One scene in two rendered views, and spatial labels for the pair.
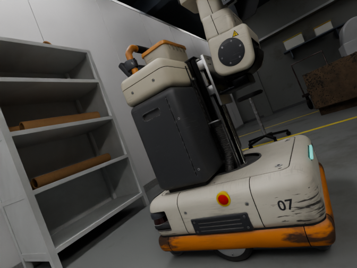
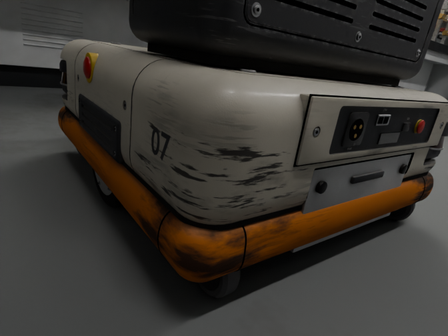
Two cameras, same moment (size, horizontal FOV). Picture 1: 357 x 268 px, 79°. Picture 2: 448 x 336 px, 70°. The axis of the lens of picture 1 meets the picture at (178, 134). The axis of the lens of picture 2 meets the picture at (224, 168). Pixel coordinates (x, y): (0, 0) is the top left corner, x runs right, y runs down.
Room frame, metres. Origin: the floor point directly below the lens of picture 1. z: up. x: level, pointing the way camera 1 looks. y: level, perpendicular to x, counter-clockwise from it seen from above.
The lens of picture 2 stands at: (1.73, 0.03, 0.30)
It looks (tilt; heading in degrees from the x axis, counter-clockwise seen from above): 20 degrees down; 199
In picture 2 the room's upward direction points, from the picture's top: 8 degrees clockwise
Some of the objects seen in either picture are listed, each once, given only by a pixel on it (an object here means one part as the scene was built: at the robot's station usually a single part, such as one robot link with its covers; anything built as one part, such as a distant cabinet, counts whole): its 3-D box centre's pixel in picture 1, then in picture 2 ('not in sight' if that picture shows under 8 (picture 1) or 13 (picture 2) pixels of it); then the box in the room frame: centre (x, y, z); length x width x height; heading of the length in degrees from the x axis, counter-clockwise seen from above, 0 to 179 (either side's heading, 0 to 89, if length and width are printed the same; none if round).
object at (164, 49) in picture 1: (168, 61); not in sight; (1.10, -0.09, 0.87); 0.23 x 0.15 x 0.11; 148
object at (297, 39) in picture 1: (294, 42); not in sight; (6.40, -4.14, 1.78); 0.53 x 0.44 x 0.29; 58
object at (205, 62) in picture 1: (236, 71); not in sight; (1.01, -0.36, 0.68); 0.28 x 0.27 x 0.25; 148
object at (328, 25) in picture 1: (323, 29); not in sight; (6.01, -4.77, 1.75); 0.42 x 0.35 x 0.23; 58
